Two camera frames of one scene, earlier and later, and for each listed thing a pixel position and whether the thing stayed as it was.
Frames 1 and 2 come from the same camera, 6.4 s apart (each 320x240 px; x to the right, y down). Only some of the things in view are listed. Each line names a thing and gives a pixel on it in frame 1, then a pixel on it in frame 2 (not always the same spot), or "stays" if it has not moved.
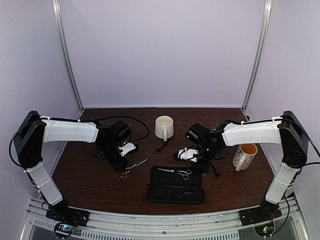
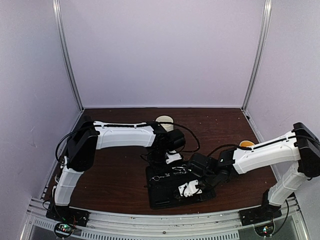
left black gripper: x=116 y=165 to x=150 y=158
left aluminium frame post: x=65 y=50 stays
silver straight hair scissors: x=125 y=175 to x=157 y=178
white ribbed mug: x=164 y=127 stays
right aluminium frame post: x=266 y=24 stays
